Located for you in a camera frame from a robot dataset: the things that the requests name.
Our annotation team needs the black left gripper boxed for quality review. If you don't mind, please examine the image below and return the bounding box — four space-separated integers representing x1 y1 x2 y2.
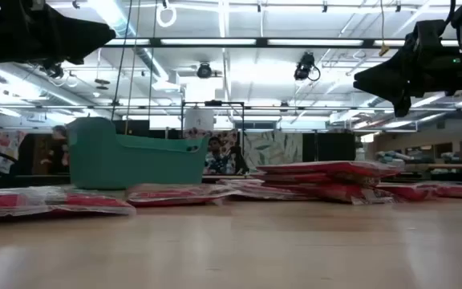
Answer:
2 0 117 67

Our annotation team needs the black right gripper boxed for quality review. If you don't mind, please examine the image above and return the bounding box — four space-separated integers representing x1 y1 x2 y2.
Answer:
353 50 462 119

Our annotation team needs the red popcorn bag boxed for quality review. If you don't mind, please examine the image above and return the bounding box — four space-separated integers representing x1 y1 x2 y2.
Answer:
249 172 376 187
270 182 399 206
427 182 462 201
217 177 266 189
254 160 403 178
230 185 312 201
125 183 238 208
377 181 439 201
0 185 136 221

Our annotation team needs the black panel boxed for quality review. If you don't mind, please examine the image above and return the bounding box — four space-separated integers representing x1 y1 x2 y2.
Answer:
302 132 357 162

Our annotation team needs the round black ceiling device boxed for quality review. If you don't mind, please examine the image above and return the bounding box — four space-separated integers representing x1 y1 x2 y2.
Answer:
197 62 213 79

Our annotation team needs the person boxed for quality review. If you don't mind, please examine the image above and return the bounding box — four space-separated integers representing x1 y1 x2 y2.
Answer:
205 136 237 176
40 124 71 176

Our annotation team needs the white cylinder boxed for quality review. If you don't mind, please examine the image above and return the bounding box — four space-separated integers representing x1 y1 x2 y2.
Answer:
184 107 215 132

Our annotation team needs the leaf pattern panel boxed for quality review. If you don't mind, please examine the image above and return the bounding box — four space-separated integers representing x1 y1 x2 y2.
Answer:
243 132 304 172

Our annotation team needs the teal plastic basket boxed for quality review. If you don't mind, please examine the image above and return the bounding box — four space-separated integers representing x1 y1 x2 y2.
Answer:
65 116 210 190

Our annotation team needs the floral cloth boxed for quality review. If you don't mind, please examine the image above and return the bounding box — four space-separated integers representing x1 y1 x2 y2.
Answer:
0 130 27 174

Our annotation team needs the black hanging cable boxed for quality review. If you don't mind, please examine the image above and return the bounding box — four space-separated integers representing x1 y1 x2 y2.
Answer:
110 0 134 121

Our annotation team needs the yellowish hanging cable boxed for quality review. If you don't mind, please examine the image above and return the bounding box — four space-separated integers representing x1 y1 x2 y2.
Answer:
124 0 142 136

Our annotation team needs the yellow tagged hanging cable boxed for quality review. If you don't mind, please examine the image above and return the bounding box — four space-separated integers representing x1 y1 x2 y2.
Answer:
378 0 391 57

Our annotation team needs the white hanging ring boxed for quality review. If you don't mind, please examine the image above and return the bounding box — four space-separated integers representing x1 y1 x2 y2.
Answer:
156 0 178 28

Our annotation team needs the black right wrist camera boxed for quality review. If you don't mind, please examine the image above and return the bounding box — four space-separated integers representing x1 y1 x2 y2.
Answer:
405 18 451 55

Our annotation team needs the black overhead camera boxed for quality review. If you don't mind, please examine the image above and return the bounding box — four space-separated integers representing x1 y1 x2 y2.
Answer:
294 51 322 83

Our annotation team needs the black metal stand frame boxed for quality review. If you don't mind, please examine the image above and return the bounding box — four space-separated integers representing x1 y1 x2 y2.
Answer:
180 100 246 174

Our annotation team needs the black aluminium rig frame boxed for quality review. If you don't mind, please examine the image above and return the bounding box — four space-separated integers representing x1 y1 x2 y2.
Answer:
102 37 460 49

